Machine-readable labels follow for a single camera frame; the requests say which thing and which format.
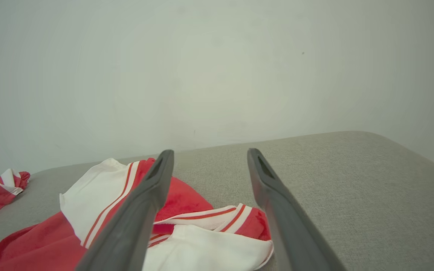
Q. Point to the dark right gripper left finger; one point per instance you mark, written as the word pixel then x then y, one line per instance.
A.
pixel 134 226

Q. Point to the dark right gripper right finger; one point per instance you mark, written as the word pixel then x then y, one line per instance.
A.
pixel 292 233

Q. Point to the red jersey with white sleeves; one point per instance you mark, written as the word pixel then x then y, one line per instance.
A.
pixel 100 188

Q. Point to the grey fabric sofa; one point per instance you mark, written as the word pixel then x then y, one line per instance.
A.
pixel 352 195

